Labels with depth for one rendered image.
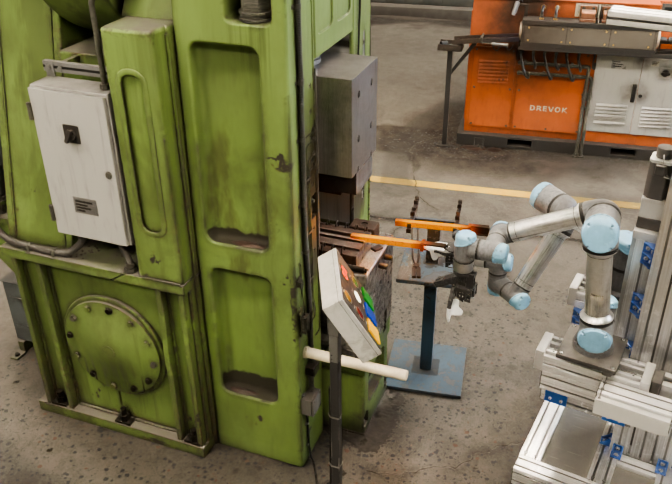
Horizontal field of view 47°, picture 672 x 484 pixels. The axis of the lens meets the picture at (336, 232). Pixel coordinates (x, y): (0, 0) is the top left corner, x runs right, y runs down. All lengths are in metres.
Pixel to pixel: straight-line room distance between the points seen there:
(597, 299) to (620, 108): 4.06
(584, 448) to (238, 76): 2.13
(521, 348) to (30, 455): 2.56
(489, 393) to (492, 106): 3.24
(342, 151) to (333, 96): 0.22
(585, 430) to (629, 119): 3.62
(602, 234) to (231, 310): 1.56
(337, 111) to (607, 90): 4.03
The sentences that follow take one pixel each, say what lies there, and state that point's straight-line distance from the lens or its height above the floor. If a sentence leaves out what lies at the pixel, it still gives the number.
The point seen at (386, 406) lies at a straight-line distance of 3.96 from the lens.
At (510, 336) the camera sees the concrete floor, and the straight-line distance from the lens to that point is 4.49.
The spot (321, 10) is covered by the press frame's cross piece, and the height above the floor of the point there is 1.98.
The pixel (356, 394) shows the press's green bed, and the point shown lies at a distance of 3.66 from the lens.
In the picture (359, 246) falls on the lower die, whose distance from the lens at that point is 3.29.
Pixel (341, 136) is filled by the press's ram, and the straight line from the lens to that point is 2.96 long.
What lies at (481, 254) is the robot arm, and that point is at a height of 1.24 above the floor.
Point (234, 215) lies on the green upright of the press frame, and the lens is 3.07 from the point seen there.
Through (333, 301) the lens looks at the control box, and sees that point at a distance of 2.61.
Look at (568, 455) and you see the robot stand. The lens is 3.57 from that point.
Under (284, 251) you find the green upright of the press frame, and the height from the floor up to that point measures 1.15.
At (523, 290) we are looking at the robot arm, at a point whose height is 0.96.
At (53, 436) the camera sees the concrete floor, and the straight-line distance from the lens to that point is 4.07.
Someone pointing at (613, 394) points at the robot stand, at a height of 0.74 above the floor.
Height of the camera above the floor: 2.68
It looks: 30 degrees down
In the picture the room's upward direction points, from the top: 1 degrees counter-clockwise
